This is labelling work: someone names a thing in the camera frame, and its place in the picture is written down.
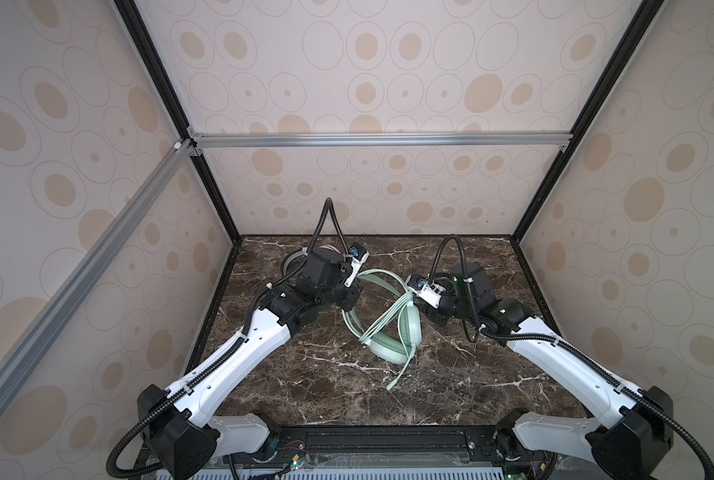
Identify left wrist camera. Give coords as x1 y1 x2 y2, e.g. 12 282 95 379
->
344 242 369 288

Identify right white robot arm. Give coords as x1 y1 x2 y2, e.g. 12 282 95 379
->
407 263 714 479

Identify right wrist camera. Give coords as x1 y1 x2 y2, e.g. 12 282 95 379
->
406 274 446 309

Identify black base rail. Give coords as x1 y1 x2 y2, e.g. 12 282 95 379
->
128 423 646 480

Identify silver aluminium rail back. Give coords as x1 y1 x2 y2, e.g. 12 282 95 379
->
193 131 573 149

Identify silver aluminium rail left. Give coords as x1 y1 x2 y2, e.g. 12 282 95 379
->
0 139 196 418

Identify white black headphones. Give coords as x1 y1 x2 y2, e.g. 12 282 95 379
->
281 245 343 283

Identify black vertical frame post right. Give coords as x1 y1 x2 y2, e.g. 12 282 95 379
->
511 0 666 246

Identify black vertical frame post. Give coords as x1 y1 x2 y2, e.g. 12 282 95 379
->
511 0 666 246
114 0 242 242

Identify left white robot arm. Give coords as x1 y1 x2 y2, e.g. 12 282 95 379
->
106 243 369 479

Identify silver aluminium rail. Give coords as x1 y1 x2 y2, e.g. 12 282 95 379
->
193 131 573 149
0 139 196 418

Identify mint green headphones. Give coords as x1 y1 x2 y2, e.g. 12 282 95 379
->
342 269 423 391

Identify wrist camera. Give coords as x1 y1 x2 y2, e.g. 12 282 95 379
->
406 274 446 309
344 242 369 288

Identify black vertical frame post left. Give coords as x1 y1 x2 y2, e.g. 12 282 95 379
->
114 0 242 242

